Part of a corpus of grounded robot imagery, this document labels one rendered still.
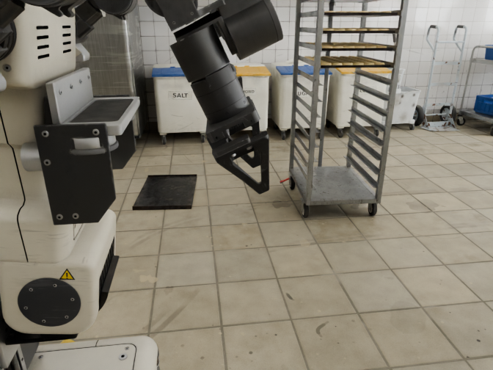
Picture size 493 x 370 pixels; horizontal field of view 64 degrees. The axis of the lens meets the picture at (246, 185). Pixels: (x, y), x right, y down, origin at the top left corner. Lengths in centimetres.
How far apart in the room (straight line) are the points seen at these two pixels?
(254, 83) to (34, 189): 354
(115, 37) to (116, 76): 34
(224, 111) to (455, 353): 153
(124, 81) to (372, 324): 296
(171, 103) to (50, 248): 348
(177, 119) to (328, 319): 287
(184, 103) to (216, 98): 366
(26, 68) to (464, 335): 178
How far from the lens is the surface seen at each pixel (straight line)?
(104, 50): 388
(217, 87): 48
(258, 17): 48
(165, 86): 411
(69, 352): 137
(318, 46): 229
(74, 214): 68
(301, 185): 275
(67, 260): 76
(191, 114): 417
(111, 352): 133
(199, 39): 48
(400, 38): 244
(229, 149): 45
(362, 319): 187
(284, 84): 422
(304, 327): 178
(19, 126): 71
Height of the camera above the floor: 118
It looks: 22 degrees down
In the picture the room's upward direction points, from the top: straight up
